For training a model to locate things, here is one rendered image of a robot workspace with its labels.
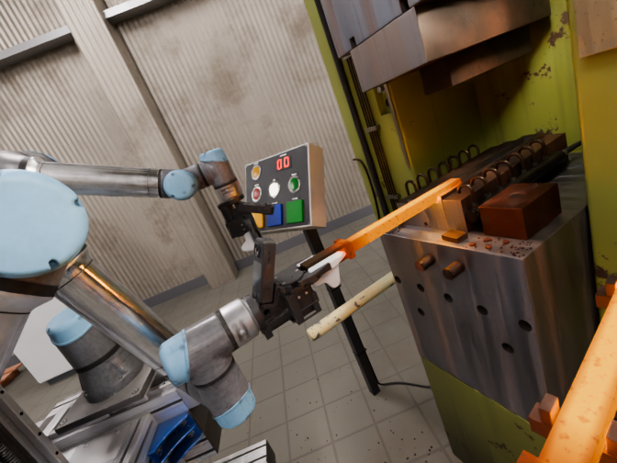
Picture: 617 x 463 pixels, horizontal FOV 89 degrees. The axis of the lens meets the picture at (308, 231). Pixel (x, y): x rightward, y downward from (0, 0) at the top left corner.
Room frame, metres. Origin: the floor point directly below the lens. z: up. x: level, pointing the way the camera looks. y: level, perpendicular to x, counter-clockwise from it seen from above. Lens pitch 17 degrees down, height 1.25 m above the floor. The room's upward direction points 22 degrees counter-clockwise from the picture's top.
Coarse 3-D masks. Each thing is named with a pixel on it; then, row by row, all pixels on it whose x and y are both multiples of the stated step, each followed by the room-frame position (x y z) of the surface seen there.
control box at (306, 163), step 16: (304, 144) 1.07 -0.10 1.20; (272, 160) 1.18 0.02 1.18; (288, 160) 1.11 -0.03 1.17; (304, 160) 1.06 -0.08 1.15; (320, 160) 1.08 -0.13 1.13; (272, 176) 1.16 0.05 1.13; (288, 176) 1.09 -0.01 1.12; (304, 176) 1.04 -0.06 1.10; (320, 176) 1.06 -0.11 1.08; (288, 192) 1.07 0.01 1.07; (304, 192) 1.02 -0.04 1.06; (320, 192) 1.04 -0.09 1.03; (304, 208) 1.00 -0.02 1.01; (320, 208) 1.02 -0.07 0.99; (288, 224) 1.04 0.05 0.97; (304, 224) 0.98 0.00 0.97; (320, 224) 0.99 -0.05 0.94
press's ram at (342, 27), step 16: (320, 0) 0.83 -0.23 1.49; (336, 0) 0.78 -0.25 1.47; (352, 0) 0.74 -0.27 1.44; (368, 0) 0.70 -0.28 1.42; (384, 0) 0.66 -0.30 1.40; (400, 0) 0.63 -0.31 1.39; (416, 0) 0.60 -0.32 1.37; (432, 0) 0.62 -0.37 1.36; (336, 16) 0.80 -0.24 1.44; (352, 16) 0.75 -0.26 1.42; (368, 16) 0.71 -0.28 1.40; (384, 16) 0.67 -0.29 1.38; (336, 32) 0.82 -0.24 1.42; (352, 32) 0.77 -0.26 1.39; (368, 32) 0.72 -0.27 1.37; (336, 48) 0.83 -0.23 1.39; (352, 48) 0.78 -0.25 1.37
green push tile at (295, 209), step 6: (288, 204) 1.05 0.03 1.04; (294, 204) 1.03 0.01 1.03; (300, 204) 1.01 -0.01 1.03; (288, 210) 1.04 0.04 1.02; (294, 210) 1.02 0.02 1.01; (300, 210) 1.00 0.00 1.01; (288, 216) 1.04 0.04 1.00; (294, 216) 1.02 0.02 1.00; (300, 216) 1.00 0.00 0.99; (288, 222) 1.03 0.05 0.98; (294, 222) 1.01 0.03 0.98
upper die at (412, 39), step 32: (448, 0) 0.64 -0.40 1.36; (480, 0) 0.67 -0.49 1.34; (512, 0) 0.71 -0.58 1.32; (544, 0) 0.75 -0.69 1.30; (384, 32) 0.68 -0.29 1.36; (416, 32) 0.61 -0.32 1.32; (448, 32) 0.63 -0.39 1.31; (480, 32) 0.67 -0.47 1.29; (384, 64) 0.70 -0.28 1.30; (416, 64) 0.63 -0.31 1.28
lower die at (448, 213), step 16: (560, 144) 0.75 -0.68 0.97; (480, 160) 0.82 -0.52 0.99; (512, 160) 0.72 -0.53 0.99; (528, 160) 0.70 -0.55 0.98; (448, 176) 0.80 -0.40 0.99; (496, 176) 0.66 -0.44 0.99; (544, 176) 0.72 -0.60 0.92; (416, 192) 0.81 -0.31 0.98; (448, 192) 0.66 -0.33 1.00; (464, 192) 0.64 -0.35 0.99; (480, 192) 0.63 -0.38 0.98; (432, 208) 0.68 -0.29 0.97; (448, 208) 0.64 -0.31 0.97; (464, 208) 0.61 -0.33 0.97; (416, 224) 0.74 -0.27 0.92; (432, 224) 0.69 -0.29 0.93; (448, 224) 0.65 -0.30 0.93; (464, 224) 0.61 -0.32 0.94
